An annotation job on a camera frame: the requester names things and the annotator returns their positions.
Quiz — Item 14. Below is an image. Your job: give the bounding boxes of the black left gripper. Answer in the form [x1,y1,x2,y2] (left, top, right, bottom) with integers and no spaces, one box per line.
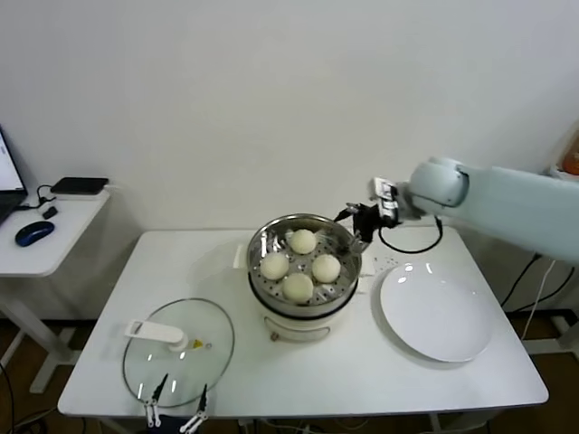
[143,373,210,434]

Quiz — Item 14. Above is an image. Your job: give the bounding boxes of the white round plate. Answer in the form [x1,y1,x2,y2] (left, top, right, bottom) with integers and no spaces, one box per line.
[378,262,493,363]

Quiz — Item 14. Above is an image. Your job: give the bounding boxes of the thin black usb cable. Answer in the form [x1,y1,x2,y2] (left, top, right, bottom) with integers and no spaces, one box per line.
[16,183,57,213]

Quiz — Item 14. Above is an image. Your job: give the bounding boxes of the white steamed baozi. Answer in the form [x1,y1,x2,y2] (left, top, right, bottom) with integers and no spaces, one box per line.
[289,229,317,255]
[260,251,290,280]
[311,254,342,284]
[282,272,315,303]

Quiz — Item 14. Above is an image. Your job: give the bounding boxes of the white electric cooker pot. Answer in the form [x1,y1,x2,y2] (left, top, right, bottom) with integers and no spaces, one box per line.
[233,243,379,344]

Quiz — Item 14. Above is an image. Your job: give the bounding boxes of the black flat external drive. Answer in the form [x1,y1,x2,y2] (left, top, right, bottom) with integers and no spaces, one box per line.
[49,176,109,196]

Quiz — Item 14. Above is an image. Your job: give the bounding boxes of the orange packaged item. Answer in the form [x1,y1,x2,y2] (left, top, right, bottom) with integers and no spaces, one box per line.
[559,135,579,176]

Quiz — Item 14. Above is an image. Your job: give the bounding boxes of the perforated stainless steel steamer basket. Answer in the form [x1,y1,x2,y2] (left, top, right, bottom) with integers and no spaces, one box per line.
[246,213,363,317]

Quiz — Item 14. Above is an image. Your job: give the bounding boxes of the black laptop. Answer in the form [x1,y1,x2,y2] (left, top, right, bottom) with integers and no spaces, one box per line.
[0,124,29,226]

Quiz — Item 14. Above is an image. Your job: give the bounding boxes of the black cable with adapter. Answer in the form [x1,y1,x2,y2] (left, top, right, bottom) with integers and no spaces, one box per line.
[501,257,575,313]

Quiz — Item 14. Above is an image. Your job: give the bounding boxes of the glass lid with white handle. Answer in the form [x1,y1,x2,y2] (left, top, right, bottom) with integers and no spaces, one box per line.
[121,297,235,408]

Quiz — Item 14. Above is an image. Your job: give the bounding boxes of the blue black computer mouse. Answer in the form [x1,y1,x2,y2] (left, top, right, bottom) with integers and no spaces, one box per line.
[14,221,55,248]

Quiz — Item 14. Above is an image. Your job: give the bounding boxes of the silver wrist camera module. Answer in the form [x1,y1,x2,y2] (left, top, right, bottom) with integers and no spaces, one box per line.
[371,176,403,226]

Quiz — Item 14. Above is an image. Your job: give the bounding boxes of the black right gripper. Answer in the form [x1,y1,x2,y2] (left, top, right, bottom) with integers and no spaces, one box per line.
[334,203,386,254]

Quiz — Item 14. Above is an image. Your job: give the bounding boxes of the white side desk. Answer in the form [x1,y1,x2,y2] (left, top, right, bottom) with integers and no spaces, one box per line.
[0,189,113,394]

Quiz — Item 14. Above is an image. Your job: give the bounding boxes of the white hanging cable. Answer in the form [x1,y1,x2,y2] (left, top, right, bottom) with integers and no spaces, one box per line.
[522,260,558,340]

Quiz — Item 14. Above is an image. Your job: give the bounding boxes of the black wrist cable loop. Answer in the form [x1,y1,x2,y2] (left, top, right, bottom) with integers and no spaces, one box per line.
[377,214,444,254]

